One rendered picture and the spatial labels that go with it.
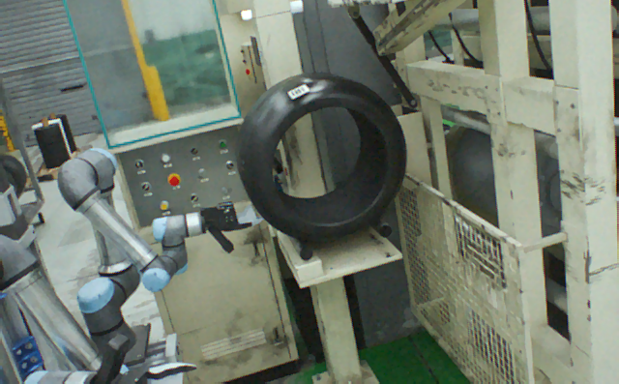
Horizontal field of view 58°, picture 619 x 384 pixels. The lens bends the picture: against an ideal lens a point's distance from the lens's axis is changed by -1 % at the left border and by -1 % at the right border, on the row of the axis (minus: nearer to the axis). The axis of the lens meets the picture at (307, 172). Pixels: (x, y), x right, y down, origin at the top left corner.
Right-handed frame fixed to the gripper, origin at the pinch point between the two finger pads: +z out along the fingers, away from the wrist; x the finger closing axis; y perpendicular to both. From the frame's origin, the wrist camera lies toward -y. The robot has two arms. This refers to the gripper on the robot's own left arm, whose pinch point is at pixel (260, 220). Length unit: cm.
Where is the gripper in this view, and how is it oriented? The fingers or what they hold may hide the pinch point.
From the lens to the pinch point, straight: 193.3
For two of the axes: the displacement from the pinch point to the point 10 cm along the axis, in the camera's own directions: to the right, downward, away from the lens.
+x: -2.4, -2.5, 9.4
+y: -0.7, -9.6, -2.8
